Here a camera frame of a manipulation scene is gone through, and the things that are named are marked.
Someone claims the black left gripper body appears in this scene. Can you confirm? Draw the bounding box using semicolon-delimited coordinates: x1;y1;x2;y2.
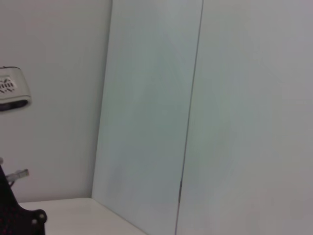
0;164;48;235

